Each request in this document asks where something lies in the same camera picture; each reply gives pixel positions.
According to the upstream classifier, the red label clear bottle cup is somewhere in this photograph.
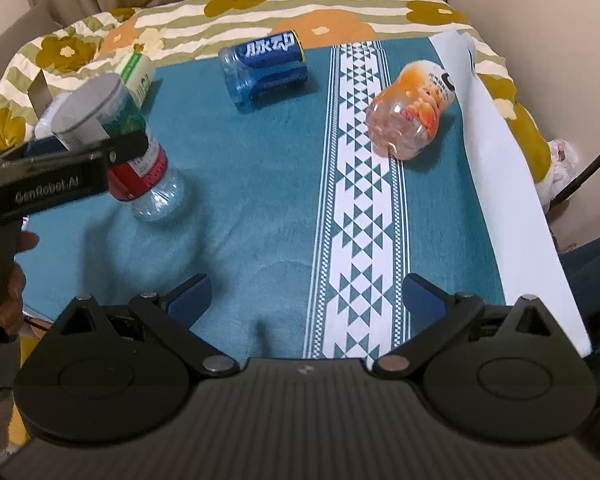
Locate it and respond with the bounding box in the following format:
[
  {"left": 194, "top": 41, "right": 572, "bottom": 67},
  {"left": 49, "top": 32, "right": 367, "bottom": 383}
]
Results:
[{"left": 50, "top": 73, "right": 184, "bottom": 222}]

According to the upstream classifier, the white frosted bottle cup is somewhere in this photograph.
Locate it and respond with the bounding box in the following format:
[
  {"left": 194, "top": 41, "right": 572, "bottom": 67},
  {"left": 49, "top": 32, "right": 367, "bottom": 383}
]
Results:
[{"left": 33, "top": 92, "right": 71, "bottom": 140}]

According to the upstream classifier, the green white label bottle cup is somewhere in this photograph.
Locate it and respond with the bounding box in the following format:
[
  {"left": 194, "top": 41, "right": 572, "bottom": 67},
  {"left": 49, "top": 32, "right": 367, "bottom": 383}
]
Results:
[{"left": 114, "top": 51, "right": 156, "bottom": 108}]

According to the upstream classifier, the orange label bottle cup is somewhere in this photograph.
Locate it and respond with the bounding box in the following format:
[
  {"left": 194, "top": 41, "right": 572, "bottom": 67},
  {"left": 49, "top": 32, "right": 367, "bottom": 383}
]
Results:
[{"left": 365, "top": 60, "right": 455, "bottom": 160}]

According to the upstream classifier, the blue label bottle cup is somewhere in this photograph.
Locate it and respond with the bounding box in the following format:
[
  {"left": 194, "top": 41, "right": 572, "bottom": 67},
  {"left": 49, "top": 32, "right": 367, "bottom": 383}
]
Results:
[{"left": 218, "top": 30, "right": 309, "bottom": 107}]

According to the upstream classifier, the person's left hand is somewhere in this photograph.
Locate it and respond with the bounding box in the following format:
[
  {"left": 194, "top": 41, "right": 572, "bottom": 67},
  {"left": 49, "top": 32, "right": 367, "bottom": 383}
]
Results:
[{"left": 0, "top": 231, "right": 40, "bottom": 336}]

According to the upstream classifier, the teal patterned table cloth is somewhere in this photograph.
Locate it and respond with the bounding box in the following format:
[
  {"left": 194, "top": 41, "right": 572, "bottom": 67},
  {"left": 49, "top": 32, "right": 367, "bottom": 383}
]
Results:
[{"left": 20, "top": 32, "right": 591, "bottom": 360}]

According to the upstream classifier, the white plastic bag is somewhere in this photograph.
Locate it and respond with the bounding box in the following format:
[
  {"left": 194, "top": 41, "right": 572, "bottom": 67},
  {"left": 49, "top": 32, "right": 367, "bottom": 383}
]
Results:
[{"left": 548, "top": 139, "right": 580, "bottom": 202}]

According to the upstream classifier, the floral striped quilt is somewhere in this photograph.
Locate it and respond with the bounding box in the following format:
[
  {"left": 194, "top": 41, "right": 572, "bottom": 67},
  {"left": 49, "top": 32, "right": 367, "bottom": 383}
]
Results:
[{"left": 0, "top": 0, "right": 554, "bottom": 198}]

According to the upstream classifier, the black curved cable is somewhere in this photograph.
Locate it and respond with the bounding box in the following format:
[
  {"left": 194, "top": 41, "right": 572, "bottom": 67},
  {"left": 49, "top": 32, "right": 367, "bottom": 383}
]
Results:
[{"left": 549, "top": 131, "right": 600, "bottom": 206}]

